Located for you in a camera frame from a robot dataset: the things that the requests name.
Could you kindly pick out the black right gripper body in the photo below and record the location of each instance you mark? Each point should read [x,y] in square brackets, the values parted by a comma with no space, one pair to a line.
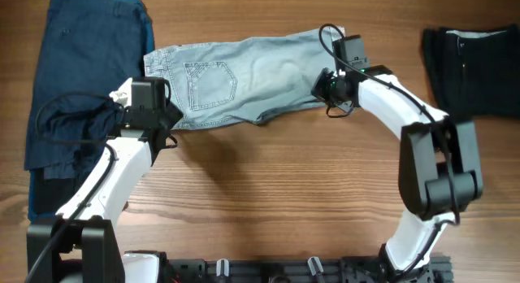
[321,88]

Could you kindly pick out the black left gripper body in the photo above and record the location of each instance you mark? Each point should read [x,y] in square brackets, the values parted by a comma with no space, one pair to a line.
[171,115]

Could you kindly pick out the light blue denim shorts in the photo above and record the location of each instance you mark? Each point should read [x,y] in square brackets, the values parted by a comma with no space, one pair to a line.
[216,84]

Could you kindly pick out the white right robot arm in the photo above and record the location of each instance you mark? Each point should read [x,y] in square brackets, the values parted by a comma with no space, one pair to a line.
[439,171]

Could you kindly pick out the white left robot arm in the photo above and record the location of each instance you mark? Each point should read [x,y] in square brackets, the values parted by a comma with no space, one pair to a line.
[79,244]

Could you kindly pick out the dark blue folded garment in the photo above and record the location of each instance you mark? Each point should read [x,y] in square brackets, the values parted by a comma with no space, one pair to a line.
[89,49]

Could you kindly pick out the black folded garment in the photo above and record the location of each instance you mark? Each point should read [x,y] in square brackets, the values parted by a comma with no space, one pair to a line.
[473,73]

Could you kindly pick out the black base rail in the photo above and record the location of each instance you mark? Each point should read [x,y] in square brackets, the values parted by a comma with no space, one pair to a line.
[343,270]

